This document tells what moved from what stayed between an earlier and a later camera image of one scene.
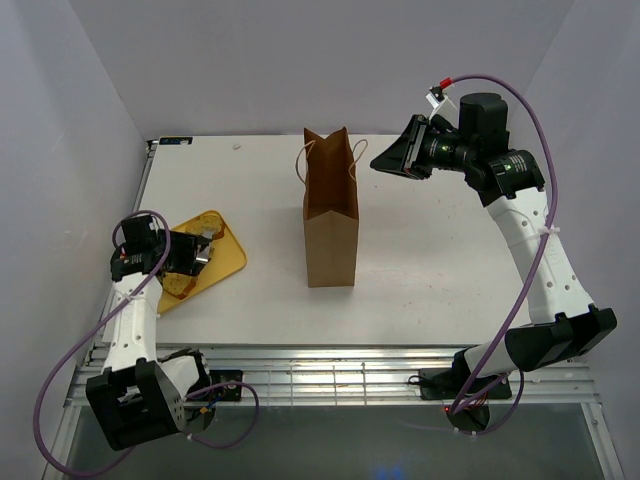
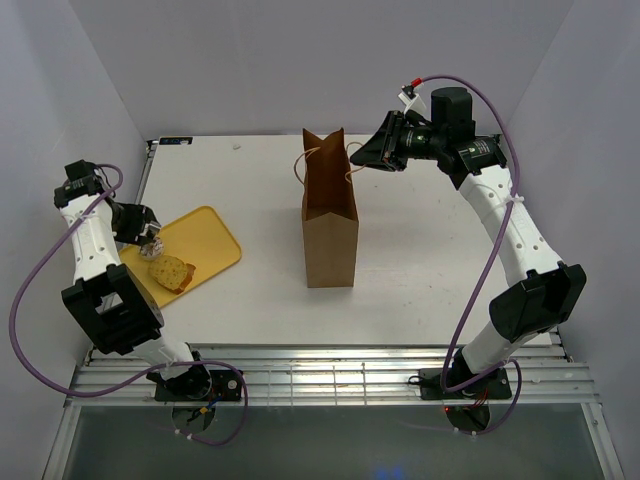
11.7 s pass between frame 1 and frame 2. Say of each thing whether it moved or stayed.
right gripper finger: moved
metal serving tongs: moved
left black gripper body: moved
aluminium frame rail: stayed
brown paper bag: stayed
